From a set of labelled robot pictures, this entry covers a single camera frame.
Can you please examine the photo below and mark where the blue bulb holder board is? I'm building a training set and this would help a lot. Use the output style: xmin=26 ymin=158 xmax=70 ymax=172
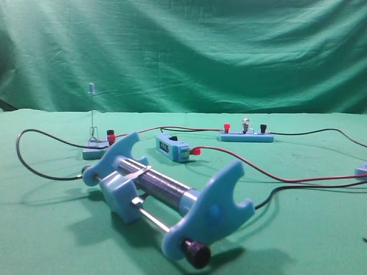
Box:
xmin=218 ymin=123 xmax=274 ymax=143

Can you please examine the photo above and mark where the small glass light bulb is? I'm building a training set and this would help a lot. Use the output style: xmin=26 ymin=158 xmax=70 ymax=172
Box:
xmin=241 ymin=117 xmax=250 ymax=134

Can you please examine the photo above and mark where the blue battery holder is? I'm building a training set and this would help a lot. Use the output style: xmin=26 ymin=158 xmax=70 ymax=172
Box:
xmin=155 ymin=133 xmax=190 ymax=163

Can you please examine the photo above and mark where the blue sliding rheostat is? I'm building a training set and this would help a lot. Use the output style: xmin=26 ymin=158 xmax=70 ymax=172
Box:
xmin=81 ymin=132 xmax=255 ymax=269

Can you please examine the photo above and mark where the green cloth backdrop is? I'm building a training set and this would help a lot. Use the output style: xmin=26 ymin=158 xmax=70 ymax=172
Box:
xmin=1 ymin=1 xmax=366 ymax=113

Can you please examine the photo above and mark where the blue component right edge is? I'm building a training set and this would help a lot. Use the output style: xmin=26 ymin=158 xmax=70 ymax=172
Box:
xmin=354 ymin=162 xmax=367 ymax=180

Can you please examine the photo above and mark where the red wire from battery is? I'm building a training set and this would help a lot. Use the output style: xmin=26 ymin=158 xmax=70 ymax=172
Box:
xmin=191 ymin=146 xmax=367 ymax=183

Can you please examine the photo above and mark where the red wire switch to bulb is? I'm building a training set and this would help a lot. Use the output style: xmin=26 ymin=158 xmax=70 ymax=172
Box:
xmin=115 ymin=126 xmax=225 ymax=139

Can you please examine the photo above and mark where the blue knife switch base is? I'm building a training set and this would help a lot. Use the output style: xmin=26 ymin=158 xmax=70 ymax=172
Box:
xmin=82 ymin=82 xmax=118 ymax=160

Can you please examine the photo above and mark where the black wire to rheostat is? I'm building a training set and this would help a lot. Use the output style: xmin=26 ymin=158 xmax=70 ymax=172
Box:
xmin=254 ymin=181 xmax=367 ymax=210

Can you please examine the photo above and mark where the black wire left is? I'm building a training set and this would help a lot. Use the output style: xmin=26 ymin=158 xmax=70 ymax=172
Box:
xmin=16 ymin=129 xmax=111 ymax=181

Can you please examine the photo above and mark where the black wire right of bulb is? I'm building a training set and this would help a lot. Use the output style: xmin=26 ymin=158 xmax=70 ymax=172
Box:
xmin=269 ymin=128 xmax=367 ymax=149

